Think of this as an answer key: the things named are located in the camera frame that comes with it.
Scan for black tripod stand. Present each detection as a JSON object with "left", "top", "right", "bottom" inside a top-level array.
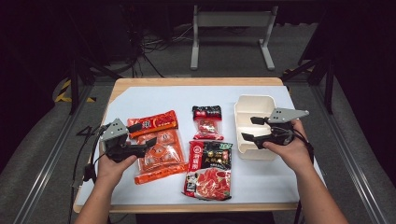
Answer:
[
  {"left": 280, "top": 54, "right": 336, "bottom": 115},
  {"left": 65, "top": 54, "right": 123, "bottom": 116}
]

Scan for white table mat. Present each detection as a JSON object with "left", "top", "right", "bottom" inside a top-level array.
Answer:
[{"left": 75, "top": 85, "right": 327, "bottom": 207}]

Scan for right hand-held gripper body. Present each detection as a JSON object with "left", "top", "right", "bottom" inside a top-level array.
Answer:
[{"left": 261, "top": 107, "right": 310, "bottom": 147}]

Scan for large orange food packet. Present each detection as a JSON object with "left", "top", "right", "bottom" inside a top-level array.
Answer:
[{"left": 126, "top": 109, "right": 190, "bottom": 186}]

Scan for black floor cables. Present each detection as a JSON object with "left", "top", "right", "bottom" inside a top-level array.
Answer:
[{"left": 122, "top": 21, "right": 194, "bottom": 78}]

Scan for small red black packet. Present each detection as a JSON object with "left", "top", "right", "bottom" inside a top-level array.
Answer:
[{"left": 191, "top": 105, "right": 225, "bottom": 142}]

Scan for wooden table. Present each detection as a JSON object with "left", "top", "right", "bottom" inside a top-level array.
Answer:
[{"left": 72, "top": 77, "right": 327, "bottom": 215}]

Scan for white plastic box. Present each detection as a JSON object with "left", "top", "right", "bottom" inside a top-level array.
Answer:
[{"left": 233, "top": 94, "right": 279, "bottom": 161}]

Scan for yellow black hazard tape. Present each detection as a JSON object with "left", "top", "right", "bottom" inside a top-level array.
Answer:
[{"left": 54, "top": 78, "right": 97, "bottom": 104}]

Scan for red black soup base packet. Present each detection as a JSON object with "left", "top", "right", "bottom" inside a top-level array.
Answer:
[{"left": 181, "top": 140, "right": 234, "bottom": 202}]

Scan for person's right hand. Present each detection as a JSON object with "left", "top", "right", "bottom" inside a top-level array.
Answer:
[{"left": 262, "top": 119, "right": 314, "bottom": 174}]

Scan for aluminium floor rail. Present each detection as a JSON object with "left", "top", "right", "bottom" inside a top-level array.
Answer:
[
  {"left": 310, "top": 83, "right": 390, "bottom": 224},
  {"left": 12, "top": 83, "right": 95, "bottom": 224}
]

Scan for grey metal stand frame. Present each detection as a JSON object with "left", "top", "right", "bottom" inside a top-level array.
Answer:
[{"left": 190, "top": 4, "right": 279, "bottom": 72}]

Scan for person's left hand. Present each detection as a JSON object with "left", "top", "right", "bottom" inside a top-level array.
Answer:
[{"left": 96, "top": 153, "right": 138, "bottom": 189}]

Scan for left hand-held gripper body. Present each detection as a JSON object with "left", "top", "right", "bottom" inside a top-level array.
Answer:
[{"left": 101, "top": 118, "right": 148, "bottom": 163}]

